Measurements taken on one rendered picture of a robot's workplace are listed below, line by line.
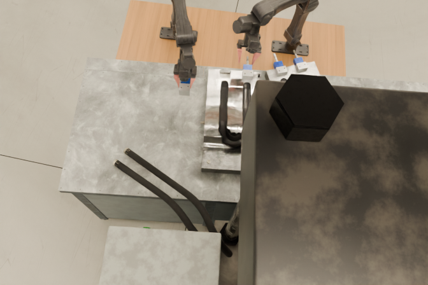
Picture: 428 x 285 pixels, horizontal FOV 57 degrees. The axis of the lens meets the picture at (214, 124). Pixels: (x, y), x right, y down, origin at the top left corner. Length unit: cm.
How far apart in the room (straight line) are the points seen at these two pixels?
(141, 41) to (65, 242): 132
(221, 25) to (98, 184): 106
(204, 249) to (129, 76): 119
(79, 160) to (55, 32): 163
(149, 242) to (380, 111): 68
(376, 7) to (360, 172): 314
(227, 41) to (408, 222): 169
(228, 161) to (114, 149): 53
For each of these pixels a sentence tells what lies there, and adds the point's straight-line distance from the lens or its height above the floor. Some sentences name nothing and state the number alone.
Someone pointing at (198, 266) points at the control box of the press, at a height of 147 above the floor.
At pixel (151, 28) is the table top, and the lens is 221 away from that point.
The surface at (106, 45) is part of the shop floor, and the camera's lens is 318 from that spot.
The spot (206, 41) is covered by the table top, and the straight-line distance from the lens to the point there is 215.
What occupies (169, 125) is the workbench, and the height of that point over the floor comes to 80.
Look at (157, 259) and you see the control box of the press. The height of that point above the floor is 147.
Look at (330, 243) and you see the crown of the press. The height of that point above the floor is 201.
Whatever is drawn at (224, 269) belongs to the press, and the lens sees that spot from 177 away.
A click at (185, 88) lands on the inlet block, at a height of 96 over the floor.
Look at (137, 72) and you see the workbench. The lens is 206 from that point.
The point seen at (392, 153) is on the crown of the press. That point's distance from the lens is 64.
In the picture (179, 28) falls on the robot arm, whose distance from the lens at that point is 169.
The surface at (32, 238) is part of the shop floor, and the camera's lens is 275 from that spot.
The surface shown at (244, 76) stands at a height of 92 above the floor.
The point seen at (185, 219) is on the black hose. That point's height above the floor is 90.
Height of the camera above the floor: 254
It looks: 66 degrees down
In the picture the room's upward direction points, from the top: 7 degrees clockwise
